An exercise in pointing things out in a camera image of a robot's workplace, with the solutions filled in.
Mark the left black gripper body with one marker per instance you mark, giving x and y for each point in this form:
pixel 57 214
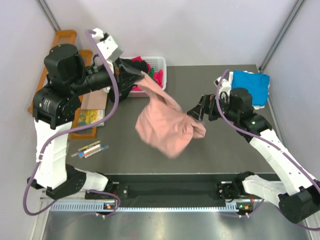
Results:
pixel 122 78

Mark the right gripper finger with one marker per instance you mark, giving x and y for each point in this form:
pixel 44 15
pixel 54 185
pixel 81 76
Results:
pixel 198 112
pixel 205 100

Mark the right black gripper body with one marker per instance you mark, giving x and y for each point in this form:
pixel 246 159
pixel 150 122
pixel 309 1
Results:
pixel 225 110

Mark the pink t shirt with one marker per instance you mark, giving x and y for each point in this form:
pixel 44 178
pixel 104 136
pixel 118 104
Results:
pixel 162 124

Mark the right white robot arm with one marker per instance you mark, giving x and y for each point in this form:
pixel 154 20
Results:
pixel 298 194

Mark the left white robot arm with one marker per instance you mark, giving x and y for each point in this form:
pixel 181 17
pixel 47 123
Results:
pixel 54 110

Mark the black t shirt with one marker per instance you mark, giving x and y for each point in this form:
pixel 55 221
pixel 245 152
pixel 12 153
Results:
pixel 142 66

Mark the green t shirt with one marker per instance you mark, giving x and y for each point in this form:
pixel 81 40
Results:
pixel 151 73

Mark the white plastic laundry basket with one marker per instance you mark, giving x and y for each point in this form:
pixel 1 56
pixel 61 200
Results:
pixel 158 64

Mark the magenta t shirt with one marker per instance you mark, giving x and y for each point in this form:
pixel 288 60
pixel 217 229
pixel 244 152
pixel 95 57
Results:
pixel 157 76

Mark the white folded t shirt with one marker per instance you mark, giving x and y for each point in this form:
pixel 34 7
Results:
pixel 257 106

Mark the blue folded t shirt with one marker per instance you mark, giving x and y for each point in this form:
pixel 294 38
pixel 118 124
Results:
pixel 251 86

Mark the orange wooden rack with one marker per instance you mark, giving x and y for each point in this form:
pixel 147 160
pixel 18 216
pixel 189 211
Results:
pixel 69 37

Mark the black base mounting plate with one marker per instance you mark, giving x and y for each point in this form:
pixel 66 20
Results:
pixel 173 190

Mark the bundle of marker pens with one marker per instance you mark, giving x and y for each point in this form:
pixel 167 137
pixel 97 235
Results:
pixel 89 150

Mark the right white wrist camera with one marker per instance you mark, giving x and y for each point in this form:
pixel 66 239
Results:
pixel 226 85

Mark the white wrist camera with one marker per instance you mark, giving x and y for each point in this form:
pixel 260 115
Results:
pixel 108 45
pixel 226 85

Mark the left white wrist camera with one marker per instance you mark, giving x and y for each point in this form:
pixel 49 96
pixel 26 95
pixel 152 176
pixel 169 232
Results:
pixel 108 45

